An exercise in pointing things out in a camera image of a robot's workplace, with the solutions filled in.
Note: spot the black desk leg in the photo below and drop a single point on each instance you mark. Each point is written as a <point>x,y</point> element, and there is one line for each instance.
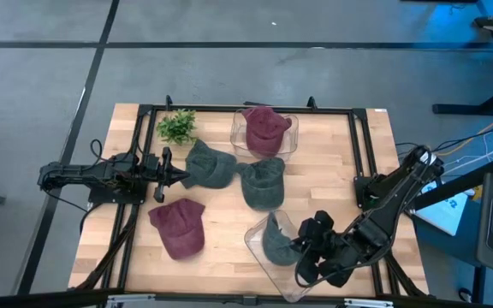
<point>465,109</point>

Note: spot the black metal table frame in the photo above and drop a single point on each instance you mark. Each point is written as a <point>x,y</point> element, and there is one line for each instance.
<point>212,108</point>

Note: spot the dark green towel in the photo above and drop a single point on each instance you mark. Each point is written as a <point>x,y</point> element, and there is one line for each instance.
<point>210,167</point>

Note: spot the black crossbar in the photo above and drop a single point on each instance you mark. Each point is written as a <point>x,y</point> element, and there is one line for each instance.
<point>37,299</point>

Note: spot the white blue printed box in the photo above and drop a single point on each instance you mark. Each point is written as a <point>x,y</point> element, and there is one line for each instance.
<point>443,211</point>

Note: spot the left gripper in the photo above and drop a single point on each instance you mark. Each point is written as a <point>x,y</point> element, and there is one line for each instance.
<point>163,177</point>

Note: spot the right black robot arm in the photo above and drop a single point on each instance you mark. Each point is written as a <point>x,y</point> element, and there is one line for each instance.
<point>400,192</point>

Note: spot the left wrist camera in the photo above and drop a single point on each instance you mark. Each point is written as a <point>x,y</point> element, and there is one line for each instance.
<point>152,161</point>

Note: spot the potted green plant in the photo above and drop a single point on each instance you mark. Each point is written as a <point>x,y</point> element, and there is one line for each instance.
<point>177,127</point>

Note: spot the silver bracket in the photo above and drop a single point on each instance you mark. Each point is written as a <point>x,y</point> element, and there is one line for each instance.
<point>368,303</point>
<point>131,299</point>

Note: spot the person's shoe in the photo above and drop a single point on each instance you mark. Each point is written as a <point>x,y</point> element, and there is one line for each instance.
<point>488,23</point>

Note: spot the clear plastic bin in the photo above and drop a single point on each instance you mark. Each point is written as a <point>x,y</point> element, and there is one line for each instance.
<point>268,278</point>
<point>234,137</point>

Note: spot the green baseball cap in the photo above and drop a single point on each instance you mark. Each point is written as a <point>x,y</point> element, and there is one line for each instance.
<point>263,184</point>
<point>276,244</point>

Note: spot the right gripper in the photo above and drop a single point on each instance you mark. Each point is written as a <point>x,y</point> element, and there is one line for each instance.
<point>328,252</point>

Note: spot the maroon baseball cap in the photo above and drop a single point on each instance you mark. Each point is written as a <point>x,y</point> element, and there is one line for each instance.
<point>180,229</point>
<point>265,130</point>

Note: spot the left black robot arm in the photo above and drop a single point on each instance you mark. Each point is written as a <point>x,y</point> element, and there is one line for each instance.
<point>79,173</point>

